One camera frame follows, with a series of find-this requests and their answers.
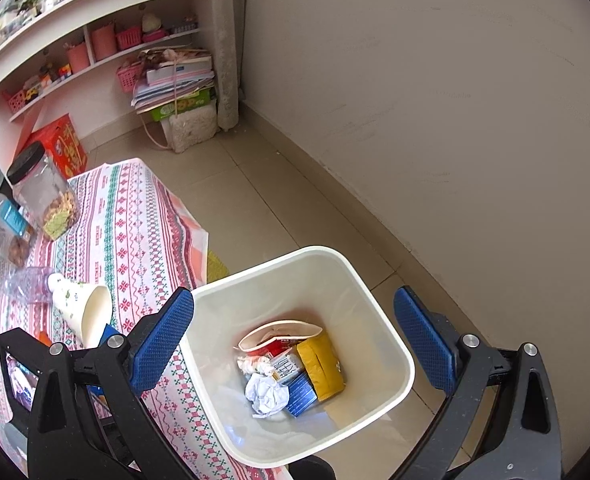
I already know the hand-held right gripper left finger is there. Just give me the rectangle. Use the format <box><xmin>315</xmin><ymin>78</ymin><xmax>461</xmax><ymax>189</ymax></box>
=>
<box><xmin>27</xmin><ymin>287</ymin><xmax>198</xmax><ymax>480</ymax></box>

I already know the stack of books and papers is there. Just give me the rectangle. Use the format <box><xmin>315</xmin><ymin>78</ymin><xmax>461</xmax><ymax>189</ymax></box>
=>
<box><xmin>132</xmin><ymin>47</ymin><xmax>217</xmax><ymax>111</ymax></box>

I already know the long blue carton box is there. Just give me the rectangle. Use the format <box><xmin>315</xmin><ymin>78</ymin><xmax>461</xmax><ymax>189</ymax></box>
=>
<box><xmin>271</xmin><ymin>351</ymin><xmax>320</xmax><ymax>418</ymax></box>

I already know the white plastic trash bin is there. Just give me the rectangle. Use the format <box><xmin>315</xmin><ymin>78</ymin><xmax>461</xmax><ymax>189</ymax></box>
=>
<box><xmin>179</xmin><ymin>246</ymin><xmax>416</xmax><ymax>468</ymax></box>

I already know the yellow woven mat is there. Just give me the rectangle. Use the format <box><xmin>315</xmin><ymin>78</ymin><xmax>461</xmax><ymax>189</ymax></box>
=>
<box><xmin>206</xmin><ymin>250</ymin><xmax>229</xmax><ymax>285</ymax></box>

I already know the tall pink pot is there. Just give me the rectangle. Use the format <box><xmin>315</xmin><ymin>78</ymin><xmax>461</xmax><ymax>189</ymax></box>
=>
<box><xmin>90</xmin><ymin>24</ymin><xmax>118</xmax><ymax>60</ymax></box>

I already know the short pink pot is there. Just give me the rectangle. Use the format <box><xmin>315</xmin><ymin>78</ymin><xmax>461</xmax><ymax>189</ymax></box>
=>
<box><xmin>65</xmin><ymin>42</ymin><xmax>92</xmax><ymax>73</ymax></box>

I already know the floral paper cup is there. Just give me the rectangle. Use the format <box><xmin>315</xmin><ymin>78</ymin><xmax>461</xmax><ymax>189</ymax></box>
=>
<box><xmin>47</xmin><ymin>272</ymin><xmax>113</xmax><ymax>348</ymax></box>

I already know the white woven sack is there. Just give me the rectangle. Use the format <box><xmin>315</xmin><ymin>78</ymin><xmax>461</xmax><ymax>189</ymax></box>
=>
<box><xmin>167</xmin><ymin>105</ymin><xmax>219</xmax><ymax>154</ymax></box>

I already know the large white paper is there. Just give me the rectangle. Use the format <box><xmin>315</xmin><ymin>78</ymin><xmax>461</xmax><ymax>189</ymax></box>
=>
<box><xmin>245</xmin><ymin>374</ymin><xmax>290</xmax><ymax>418</ymax></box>

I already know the green tissue pack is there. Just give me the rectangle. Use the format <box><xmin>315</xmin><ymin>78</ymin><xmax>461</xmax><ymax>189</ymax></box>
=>
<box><xmin>150</xmin><ymin>87</ymin><xmax>217</xmax><ymax>122</ymax></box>

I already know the pink basket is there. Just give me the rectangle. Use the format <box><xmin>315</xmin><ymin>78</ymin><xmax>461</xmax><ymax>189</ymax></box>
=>
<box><xmin>116</xmin><ymin>27</ymin><xmax>143</xmax><ymax>50</ymax></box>
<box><xmin>116</xmin><ymin>62</ymin><xmax>146</xmax><ymax>92</ymax></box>
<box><xmin>2</xmin><ymin>89</ymin><xmax>28</xmax><ymax>112</ymax></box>

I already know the small white tissue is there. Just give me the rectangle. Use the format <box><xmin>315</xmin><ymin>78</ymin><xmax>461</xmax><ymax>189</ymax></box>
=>
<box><xmin>236</xmin><ymin>354</ymin><xmax>276</xmax><ymax>376</ymax></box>

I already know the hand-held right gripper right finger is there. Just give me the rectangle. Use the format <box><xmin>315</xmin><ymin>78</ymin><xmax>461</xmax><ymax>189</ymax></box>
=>
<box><xmin>390</xmin><ymin>286</ymin><xmax>561</xmax><ymax>480</ymax></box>

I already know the yellow snack packet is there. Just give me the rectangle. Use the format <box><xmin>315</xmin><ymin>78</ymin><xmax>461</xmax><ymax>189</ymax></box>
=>
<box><xmin>295</xmin><ymin>332</ymin><xmax>347</xmax><ymax>402</ymax></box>

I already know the red gift box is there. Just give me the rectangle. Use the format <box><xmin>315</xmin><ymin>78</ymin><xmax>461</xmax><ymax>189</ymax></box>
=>
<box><xmin>25</xmin><ymin>114</ymin><xmax>88</xmax><ymax>178</ymax></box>

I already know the clear plastic bottle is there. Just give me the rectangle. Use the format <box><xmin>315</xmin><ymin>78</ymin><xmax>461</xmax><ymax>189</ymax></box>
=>
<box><xmin>2</xmin><ymin>266</ymin><xmax>58</xmax><ymax>306</ymax></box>

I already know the clear jar with blue label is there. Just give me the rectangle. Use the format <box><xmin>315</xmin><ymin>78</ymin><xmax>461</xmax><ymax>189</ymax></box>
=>
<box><xmin>0</xmin><ymin>186</ymin><xmax>38</xmax><ymax>267</ymax></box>

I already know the patterned pink green tablecloth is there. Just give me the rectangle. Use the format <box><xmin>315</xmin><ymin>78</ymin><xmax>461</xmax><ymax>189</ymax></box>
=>
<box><xmin>0</xmin><ymin>157</ymin><xmax>296</xmax><ymax>480</ymax></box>

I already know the beige curtain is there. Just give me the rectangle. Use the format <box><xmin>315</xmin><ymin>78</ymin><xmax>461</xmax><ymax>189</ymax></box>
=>
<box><xmin>214</xmin><ymin>0</ymin><xmax>242</xmax><ymax>132</ymax></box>

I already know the clear jar with biscuits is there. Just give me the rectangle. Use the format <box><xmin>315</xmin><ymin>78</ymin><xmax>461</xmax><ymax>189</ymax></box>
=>
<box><xmin>6</xmin><ymin>141</ymin><xmax>80</xmax><ymax>242</ymax></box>

